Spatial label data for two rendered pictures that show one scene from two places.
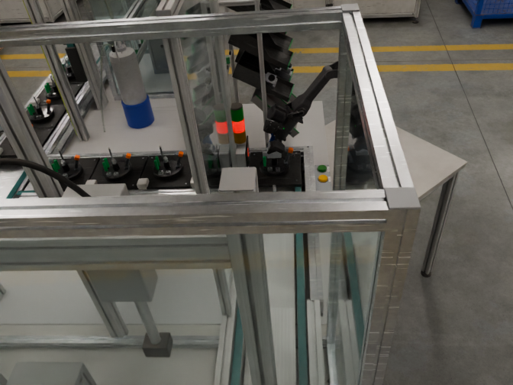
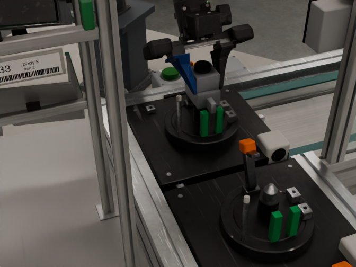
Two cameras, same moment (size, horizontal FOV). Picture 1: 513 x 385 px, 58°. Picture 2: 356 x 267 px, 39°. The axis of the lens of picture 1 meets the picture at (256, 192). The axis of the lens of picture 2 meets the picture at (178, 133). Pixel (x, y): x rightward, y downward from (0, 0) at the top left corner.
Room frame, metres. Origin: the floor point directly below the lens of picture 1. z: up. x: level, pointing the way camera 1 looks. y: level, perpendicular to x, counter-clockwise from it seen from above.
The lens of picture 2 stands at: (2.05, 0.56, 1.54)
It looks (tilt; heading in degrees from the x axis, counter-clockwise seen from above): 38 degrees down; 244
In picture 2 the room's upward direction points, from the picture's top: 1 degrees counter-clockwise
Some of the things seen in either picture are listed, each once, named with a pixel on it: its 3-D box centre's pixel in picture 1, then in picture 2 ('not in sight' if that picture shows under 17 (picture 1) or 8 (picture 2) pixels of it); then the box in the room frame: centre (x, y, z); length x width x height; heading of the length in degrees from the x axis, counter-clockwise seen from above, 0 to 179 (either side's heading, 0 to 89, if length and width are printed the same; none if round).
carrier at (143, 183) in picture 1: (166, 163); not in sight; (1.73, 0.40, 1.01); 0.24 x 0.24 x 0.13; 83
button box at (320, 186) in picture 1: (322, 184); (199, 80); (1.56, -0.30, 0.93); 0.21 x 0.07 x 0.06; 173
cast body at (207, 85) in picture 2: (271, 149); (204, 84); (1.67, -0.09, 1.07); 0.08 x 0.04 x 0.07; 84
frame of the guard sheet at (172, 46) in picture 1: (216, 137); not in sight; (1.21, 0.11, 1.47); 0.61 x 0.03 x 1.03; 173
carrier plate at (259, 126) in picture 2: (275, 168); (201, 132); (1.67, -0.10, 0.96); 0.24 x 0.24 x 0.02; 83
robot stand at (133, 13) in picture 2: not in sight; (116, 48); (1.69, -0.48, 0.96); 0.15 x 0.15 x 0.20; 34
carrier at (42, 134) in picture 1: (20, 134); not in sight; (2.10, 1.20, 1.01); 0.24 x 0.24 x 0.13; 83
